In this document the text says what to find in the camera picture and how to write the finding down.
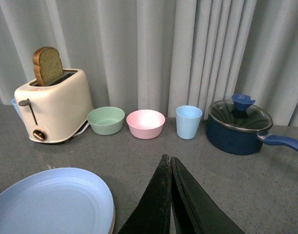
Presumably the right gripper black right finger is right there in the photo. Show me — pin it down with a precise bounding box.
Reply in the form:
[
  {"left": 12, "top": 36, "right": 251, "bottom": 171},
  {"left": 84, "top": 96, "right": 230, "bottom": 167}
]
[{"left": 171, "top": 157, "right": 244, "bottom": 234}]

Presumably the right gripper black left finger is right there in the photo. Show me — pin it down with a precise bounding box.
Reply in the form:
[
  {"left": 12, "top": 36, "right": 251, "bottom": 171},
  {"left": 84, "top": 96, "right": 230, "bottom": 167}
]
[{"left": 119, "top": 154, "right": 172, "bottom": 234}]

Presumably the blue plate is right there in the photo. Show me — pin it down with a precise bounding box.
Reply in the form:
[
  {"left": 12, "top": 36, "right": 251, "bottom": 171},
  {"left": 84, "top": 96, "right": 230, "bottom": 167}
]
[{"left": 0, "top": 168, "right": 115, "bottom": 234}]

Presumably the dark blue saucepan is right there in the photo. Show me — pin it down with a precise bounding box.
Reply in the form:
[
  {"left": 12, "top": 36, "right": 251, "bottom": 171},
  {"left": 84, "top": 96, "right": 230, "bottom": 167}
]
[{"left": 206, "top": 117, "right": 298, "bottom": 155}]

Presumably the pink bowl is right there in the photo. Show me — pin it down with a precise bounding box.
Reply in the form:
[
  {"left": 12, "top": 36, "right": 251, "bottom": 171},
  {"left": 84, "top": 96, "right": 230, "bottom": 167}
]
[{"left": 126, "top": 110, "right": 165, "bottom": 139}]

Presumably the light blue cup near pot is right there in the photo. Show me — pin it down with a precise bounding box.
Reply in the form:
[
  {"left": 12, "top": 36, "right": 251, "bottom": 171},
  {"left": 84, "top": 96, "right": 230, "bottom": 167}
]
[{"left": 176, "top": 105, "right": 202, "bottom": 139}]

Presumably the glass pot lid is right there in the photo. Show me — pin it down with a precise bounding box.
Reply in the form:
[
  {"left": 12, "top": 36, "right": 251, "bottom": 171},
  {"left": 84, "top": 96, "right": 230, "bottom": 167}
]
[{"left": 209, "top": 94, "right": 273, "bottom": 132}]

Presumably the green bowl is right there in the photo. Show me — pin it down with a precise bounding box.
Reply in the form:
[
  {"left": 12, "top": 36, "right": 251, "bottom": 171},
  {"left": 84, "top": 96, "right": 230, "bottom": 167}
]
[{"left": 87, "top": 106, "right": 125, "bottom": 136}]

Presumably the cream toaster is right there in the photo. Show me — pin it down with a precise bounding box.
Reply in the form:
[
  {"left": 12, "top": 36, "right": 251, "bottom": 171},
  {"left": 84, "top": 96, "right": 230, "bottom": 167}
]
[{"left": 14, "top": 69, "right": 93, "bottom": 143}]

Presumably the light blue cup by toaster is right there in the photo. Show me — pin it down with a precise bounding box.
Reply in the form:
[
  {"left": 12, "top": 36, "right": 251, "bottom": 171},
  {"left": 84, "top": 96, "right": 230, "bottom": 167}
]
[{"left": 11, "top": 98, "right": 22, "bottom": 120}]

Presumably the bread slice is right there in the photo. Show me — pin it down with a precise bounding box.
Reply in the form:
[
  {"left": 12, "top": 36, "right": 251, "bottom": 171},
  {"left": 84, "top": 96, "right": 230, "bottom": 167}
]
[{"left": 33, "top": 47, "right": 64, "bottom": 86}]

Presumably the white toaster cable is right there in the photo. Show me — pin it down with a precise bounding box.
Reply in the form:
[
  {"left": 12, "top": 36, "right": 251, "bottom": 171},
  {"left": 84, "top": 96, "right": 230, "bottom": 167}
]
[{"left": 73, "top": 121, "right": 91, "bottom": 137}]

